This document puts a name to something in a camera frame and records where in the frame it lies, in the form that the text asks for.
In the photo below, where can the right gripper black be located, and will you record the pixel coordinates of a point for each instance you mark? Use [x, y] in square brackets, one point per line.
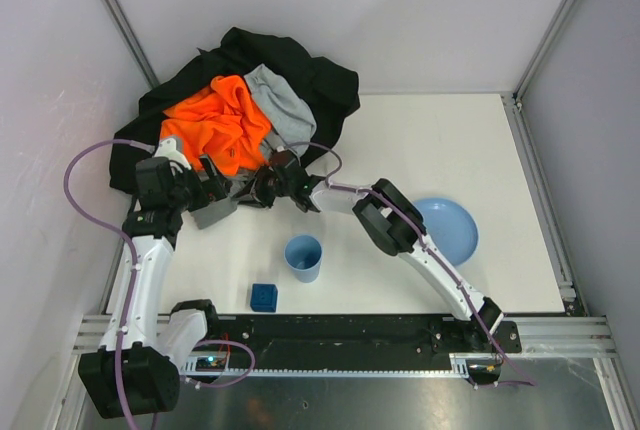
[267, 186]

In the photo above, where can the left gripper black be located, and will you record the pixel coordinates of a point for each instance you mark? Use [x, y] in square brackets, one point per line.
[213, 187]

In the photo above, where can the dark grey cloth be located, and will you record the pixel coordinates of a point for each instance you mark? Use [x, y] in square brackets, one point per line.
[220, 210]

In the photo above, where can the orange cloth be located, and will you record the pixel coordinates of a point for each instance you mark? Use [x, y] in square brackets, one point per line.
[221, 121]

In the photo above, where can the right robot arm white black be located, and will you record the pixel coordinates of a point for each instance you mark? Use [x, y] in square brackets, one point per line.
[391, 221]

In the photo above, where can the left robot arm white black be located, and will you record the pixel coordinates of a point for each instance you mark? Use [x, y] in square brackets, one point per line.
[135, 369]

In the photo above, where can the light grey cloth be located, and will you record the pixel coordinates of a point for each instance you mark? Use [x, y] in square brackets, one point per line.
[290, 116]

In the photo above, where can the black cloth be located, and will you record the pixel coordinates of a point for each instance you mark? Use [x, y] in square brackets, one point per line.
[330, 90]

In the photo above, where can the blue plastic cup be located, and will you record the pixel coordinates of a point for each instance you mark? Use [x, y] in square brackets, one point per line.
[303, 255]

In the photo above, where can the blue cube block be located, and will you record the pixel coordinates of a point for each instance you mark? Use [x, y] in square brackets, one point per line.
[263, 298]

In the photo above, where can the blue plastic bowl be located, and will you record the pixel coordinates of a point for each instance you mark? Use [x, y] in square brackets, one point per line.
[451, 227]

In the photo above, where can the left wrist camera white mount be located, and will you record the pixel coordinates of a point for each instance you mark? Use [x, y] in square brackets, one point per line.
[172, 149]

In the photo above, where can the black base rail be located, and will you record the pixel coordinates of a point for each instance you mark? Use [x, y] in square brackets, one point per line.
[353, 343]

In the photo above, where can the left aluminium frame post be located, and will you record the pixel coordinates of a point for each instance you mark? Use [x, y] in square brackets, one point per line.
[133, 44]

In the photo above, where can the aluminium frame post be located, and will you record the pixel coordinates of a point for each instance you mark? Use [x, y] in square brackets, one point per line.
[133, 44]
[559, 21]

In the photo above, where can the right aluminium frame post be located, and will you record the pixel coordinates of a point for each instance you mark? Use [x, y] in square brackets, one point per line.
[559, 21]

